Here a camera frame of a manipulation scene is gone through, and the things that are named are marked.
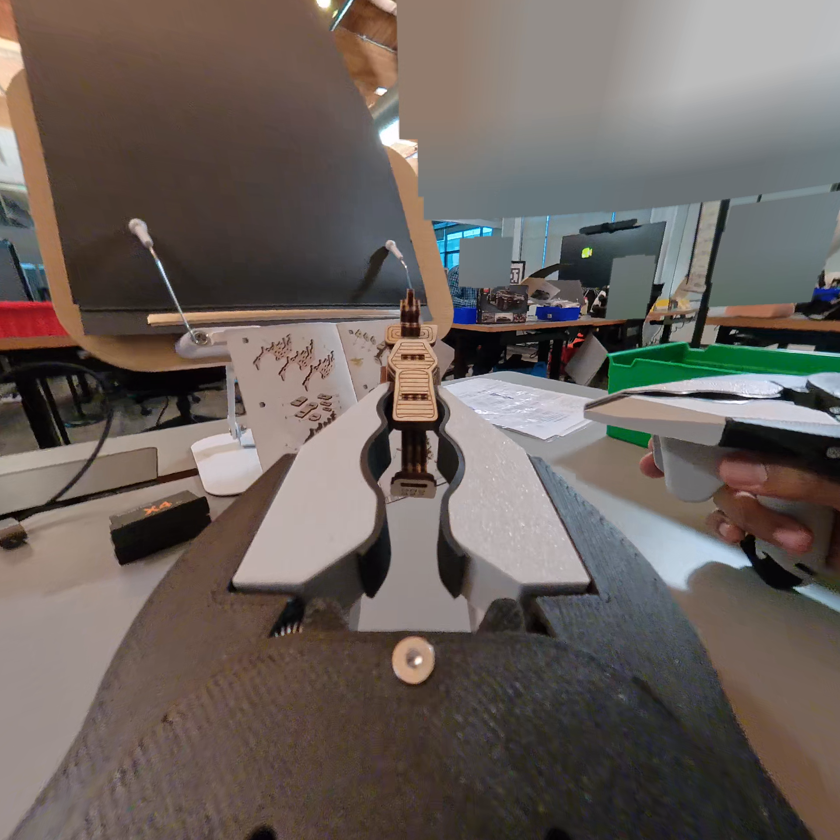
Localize small wooden puzzle model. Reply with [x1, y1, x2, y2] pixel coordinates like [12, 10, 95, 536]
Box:
[384, 289, 441, 501]

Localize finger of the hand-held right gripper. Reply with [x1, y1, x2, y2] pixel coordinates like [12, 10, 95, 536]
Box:
[605, 374, 809, 399]
[583, 394, 731, 448]

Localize person's right hand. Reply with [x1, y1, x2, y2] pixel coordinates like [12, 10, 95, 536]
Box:
[640, 436, 840, 555]

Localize red plastic bin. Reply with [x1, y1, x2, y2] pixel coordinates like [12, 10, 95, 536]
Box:
[0, 300, 81, 340]

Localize small black box orange print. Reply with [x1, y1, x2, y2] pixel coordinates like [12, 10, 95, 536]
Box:
[109, 490, 212, 567]

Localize black printed model box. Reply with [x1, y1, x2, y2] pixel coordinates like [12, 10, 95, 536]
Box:
[476, 285, 530, 324]

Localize black wall screen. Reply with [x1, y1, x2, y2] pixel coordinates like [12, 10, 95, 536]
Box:
[558, 222, 668, 291]

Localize light grey desk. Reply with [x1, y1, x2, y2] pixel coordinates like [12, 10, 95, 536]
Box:
[0, 371, 840, 840]

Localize green plastic bin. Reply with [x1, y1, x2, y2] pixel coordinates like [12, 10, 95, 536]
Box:
[607, 340, 840, 448]

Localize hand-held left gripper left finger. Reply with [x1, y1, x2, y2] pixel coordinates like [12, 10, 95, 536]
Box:
[231, 382, 395, 599]

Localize white stand base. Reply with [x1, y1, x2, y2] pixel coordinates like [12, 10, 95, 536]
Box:
[174, 326, 265, 497]

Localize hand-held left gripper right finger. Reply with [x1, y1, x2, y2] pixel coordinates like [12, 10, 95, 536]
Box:
[436, 386, 593, 602]

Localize printed paper sheets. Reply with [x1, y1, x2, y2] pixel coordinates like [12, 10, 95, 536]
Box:
[445, 378, 595, 441]

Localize black metal post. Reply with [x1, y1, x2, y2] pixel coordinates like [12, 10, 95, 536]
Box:
[691, 199, 731, 347]

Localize black cable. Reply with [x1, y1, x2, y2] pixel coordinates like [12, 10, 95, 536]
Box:
[0, 361, 118, 551]

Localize black office chair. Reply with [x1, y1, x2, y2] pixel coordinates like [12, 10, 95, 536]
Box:
[120, 366, 202, 429]

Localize wooden book stand dark board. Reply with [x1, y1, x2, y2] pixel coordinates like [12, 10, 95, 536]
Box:
[7, 0, 455, 375]

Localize wooden background table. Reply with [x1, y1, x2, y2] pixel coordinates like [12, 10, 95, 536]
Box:
[646, 311, 840, 345]
[451, 318, 627, 383]

